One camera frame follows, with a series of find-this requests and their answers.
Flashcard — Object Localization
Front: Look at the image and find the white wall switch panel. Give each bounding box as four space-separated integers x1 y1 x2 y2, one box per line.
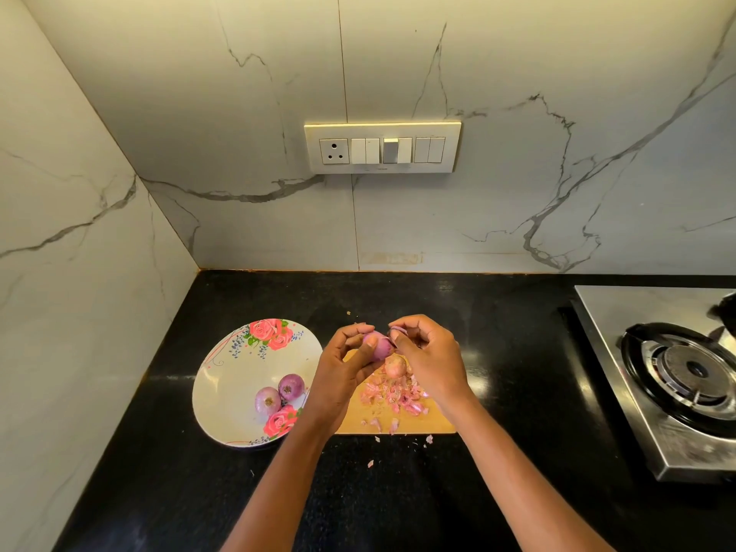
304 120 464 176

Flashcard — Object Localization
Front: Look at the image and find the white floral plate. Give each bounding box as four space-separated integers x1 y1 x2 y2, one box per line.
192 318 324 449

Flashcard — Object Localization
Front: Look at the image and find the person's left hand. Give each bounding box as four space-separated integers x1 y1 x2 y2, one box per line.
301 323 388 432

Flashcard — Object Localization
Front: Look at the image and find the black stove burner grate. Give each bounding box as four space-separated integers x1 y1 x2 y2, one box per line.
715 293 736 340
621 323 736 438

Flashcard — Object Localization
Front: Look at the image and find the stainless steel gas stove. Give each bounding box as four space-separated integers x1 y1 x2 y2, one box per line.
571 284 736 484

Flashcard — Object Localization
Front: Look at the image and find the pile of onion peels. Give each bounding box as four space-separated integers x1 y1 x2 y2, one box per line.
359 364 436 469

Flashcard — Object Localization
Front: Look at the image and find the person's left forearm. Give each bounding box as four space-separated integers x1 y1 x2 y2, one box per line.
221 412 344 552

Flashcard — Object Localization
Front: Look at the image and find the wooden cutting board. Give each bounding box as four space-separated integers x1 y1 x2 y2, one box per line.
333 348 458 435

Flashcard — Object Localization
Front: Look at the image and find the black stone countertop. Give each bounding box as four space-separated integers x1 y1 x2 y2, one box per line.
51 270 736 552

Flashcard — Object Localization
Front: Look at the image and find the person's right hand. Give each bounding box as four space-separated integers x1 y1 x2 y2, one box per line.
389 314 475 412

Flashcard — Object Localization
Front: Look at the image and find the person's right forearm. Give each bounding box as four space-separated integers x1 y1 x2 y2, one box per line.
442 389 616 552

